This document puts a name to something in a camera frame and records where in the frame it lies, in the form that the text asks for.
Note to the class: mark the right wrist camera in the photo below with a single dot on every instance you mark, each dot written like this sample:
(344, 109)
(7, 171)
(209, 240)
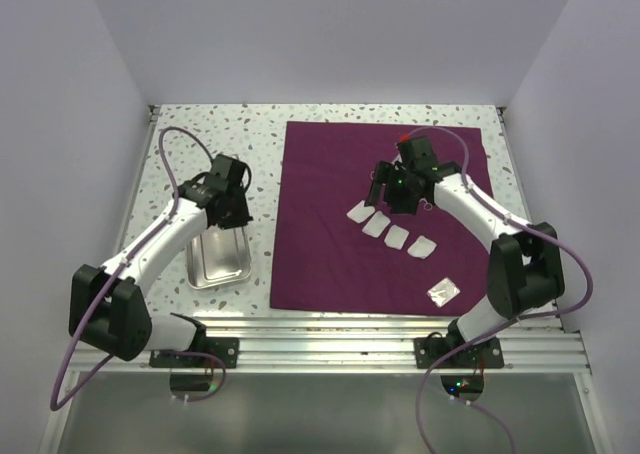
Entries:
(417, 152)

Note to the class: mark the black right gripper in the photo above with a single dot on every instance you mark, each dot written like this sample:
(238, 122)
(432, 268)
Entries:
(385, 174)

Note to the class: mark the clear plastic sachet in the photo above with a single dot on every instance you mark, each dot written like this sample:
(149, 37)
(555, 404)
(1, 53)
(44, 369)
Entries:
(443, 292)

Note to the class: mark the purple cloth mat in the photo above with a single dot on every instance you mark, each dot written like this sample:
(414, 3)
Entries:
(322, 261)

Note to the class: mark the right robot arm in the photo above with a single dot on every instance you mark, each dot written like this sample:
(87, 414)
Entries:
(524, 268)

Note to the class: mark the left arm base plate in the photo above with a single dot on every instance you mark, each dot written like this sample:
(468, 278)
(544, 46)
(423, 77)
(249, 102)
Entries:
(213, 353)

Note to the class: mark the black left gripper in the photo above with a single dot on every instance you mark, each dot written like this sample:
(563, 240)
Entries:
(242, 217)

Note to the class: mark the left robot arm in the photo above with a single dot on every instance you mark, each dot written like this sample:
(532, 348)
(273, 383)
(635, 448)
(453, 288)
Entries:
(108, 309)

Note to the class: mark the aluminium rail frame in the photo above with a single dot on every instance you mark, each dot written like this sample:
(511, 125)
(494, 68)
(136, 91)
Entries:
(278, 341)

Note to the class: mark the steel instrument tray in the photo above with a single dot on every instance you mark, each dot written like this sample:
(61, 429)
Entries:
(217, 258)

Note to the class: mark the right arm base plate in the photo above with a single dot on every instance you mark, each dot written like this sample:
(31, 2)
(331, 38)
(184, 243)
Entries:
(433, 350)

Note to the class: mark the white gauze pad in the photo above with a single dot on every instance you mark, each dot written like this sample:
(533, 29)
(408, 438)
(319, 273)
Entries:
(396, 237)
(376, 225)
(422, 248)
(360, 212)

